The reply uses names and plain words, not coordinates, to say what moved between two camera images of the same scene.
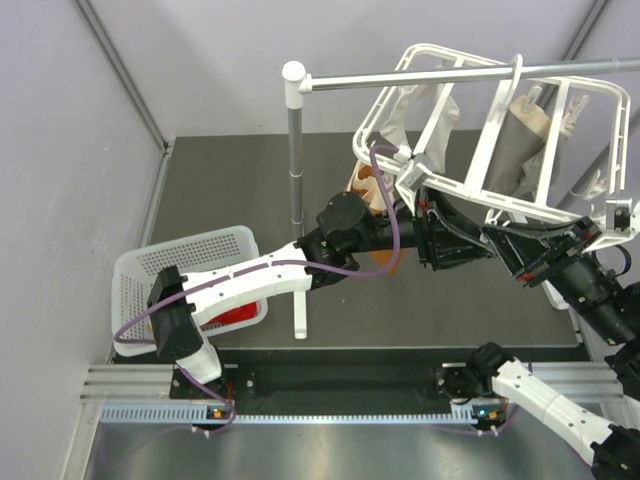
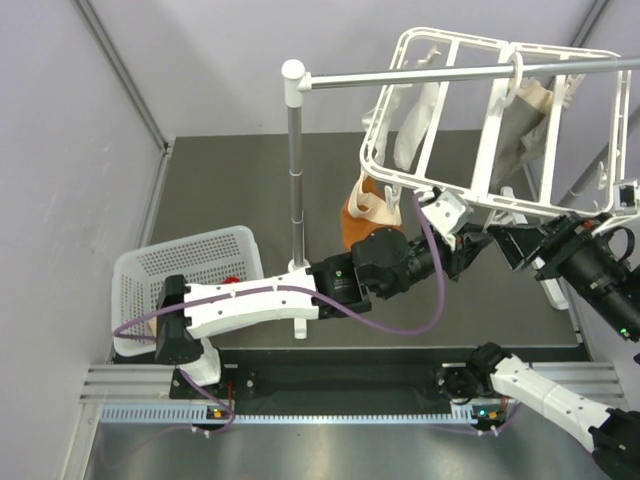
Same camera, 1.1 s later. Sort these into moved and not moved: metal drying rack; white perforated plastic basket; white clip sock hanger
Moved: white clip sock hanger
Not moved: metal drying rack; white perforated plastic basket
